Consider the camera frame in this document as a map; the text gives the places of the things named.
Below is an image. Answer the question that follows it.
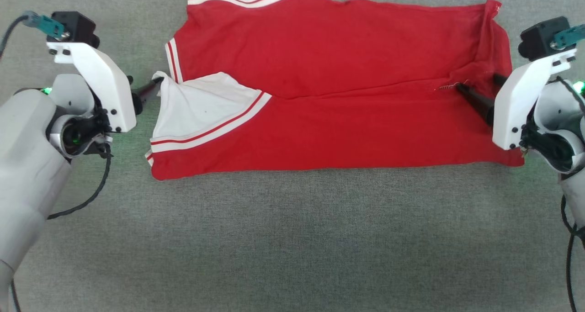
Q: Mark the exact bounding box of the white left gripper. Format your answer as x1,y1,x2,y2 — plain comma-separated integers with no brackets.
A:
47,42,164,133

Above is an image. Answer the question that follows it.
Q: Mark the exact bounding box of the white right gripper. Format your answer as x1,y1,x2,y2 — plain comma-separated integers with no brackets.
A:
456,49,577,150

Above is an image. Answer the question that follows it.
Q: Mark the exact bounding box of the red and white shirt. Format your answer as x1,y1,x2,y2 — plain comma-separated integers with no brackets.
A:
145,0,525,181

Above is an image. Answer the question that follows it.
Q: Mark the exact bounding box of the grey fabric panel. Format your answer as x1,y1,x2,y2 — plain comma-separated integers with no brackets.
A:
0,0,585,312

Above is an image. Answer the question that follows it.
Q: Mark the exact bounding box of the teal right camera connector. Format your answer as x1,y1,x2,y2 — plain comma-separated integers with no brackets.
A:
551,24,585,48

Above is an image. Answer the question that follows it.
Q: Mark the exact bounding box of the teal camera connector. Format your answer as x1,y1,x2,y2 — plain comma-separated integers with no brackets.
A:
23,11,65,39
551,24,585,48

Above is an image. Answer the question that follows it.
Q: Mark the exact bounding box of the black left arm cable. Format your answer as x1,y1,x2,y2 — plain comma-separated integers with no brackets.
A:
48,141,113,220

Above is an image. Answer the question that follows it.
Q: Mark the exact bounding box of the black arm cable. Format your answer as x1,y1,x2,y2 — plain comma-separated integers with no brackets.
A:
48,141,113,220
560,196,585,312

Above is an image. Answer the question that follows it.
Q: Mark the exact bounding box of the teal left camera connector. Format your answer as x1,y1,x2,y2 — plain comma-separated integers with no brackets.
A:
23,11,65,39

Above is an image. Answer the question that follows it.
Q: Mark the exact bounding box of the black left camera cable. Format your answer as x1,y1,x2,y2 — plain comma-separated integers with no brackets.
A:
0,15,29,59

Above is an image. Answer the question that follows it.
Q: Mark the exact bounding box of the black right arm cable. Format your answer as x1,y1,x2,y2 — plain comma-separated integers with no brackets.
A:
560,196,585,312

